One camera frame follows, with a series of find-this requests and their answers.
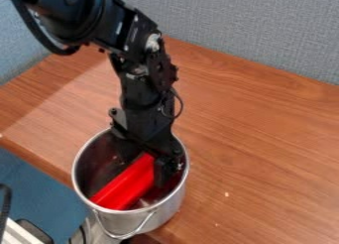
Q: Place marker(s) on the white and black device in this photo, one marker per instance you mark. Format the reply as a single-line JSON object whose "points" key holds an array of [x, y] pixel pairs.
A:
{"points": [[23, 232]]}

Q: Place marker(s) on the red rectangular block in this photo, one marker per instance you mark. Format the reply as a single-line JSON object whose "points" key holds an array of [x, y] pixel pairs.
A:
{"points": [[127, 187]]}

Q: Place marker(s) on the metal pot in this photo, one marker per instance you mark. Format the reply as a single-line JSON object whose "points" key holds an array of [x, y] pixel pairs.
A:
{"points": [[98, 164]]}

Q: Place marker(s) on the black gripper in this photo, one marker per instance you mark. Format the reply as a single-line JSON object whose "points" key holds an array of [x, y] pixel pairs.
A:
{"points": [[142, 126]]}

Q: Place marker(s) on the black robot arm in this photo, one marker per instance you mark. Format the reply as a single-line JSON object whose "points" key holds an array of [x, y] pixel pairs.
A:
{"points": [[67, 24]]}

